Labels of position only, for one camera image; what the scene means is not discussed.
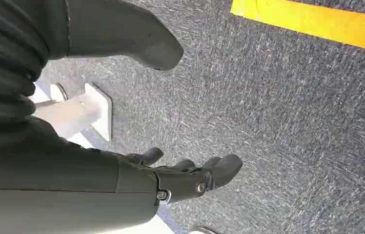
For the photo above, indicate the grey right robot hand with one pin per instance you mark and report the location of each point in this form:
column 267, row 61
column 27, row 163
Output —
column 56, row 193

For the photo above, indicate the white flat plate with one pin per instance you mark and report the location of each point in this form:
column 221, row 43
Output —
column 147, row 227

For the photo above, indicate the ribbed grey right arm sleeve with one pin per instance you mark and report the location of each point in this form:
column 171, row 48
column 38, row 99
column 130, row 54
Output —
column 6, row 48

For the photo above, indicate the yellow tape strip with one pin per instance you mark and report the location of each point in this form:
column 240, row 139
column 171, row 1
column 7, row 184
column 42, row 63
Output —
column 315, row 21

